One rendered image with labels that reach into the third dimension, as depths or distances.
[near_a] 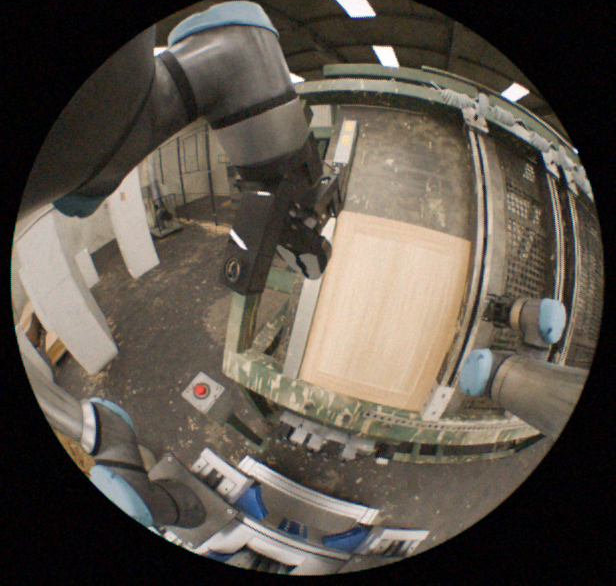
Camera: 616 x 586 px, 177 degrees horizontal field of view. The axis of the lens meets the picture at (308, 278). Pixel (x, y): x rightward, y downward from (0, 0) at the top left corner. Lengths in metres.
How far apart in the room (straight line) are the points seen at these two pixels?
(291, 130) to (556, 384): 0.33
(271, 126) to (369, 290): 0.54
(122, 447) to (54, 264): 1.99
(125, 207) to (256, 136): 3.63
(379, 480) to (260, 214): 1.60
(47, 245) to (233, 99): 2.19
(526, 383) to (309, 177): 0.34
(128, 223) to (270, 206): 3.64
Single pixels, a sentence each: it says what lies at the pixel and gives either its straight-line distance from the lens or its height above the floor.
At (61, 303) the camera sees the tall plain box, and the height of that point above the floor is 0.92.
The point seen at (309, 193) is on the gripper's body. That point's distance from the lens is 0.23.
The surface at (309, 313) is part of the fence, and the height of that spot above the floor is 1.09.
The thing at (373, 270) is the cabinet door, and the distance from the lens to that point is 0.62.
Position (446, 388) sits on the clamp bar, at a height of 1.02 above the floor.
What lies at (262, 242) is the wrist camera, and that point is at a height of 1.46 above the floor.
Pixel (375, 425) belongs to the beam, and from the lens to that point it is 0.74.
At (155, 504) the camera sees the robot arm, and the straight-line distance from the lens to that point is 0.44.
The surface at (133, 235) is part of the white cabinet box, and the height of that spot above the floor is 0.72.
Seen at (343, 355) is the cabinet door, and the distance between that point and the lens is 0.66.
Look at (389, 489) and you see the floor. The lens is 1.64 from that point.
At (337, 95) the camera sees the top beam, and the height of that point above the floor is 1.81.
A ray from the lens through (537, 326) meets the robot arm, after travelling 0.44.
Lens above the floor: 1.54
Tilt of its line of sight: 35 degrees down
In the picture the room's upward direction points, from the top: straight up
